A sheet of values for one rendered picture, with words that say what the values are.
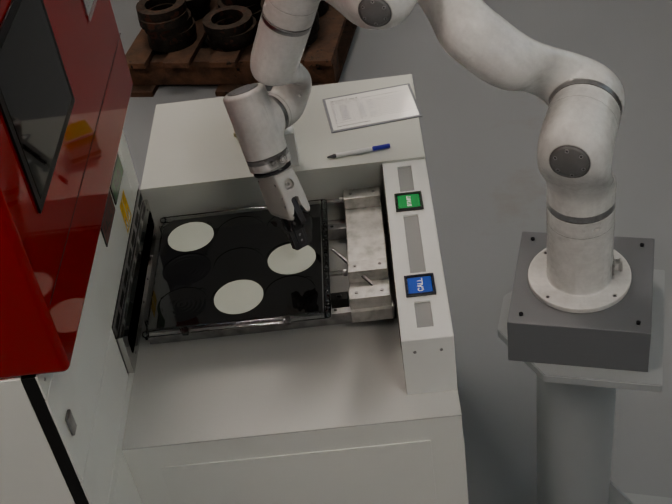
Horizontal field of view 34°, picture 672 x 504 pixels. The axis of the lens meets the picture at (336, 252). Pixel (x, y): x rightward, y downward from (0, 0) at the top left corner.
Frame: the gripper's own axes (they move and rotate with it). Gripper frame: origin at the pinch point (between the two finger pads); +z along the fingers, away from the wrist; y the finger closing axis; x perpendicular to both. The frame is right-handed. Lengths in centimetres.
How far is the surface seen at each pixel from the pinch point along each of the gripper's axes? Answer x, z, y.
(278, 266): 3.4, 6.1, 6.8
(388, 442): 9.4, 33.2, -27.6
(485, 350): -69, 83, 58
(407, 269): -10.9, 9.1, -18.6
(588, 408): -31, 48, -34
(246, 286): 11.6, 6.3, 6.2
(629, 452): -71, 102, 7
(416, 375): 0.6, 22.8, -30.0
